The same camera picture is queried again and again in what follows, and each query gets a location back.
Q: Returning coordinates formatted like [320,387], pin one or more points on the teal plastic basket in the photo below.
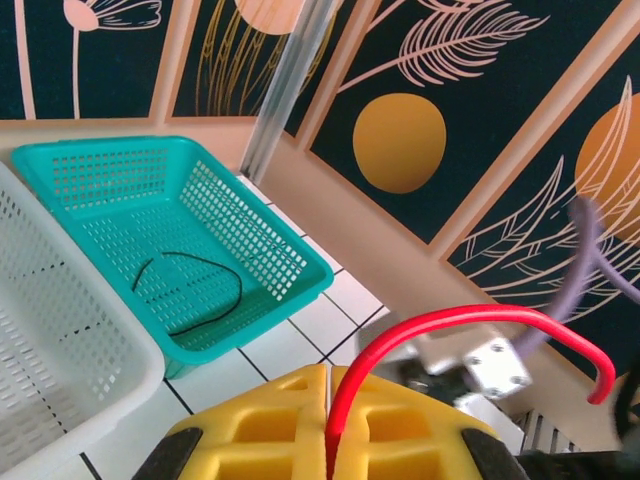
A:
[250,330]

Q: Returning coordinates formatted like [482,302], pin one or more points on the aluminium frame post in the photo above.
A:
[280,95]

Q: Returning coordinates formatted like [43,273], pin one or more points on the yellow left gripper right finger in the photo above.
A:
[400,430]

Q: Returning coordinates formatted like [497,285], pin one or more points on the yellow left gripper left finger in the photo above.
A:
[260,430]

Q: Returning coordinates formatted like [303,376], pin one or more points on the white plastic basket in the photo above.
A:
[145,370]

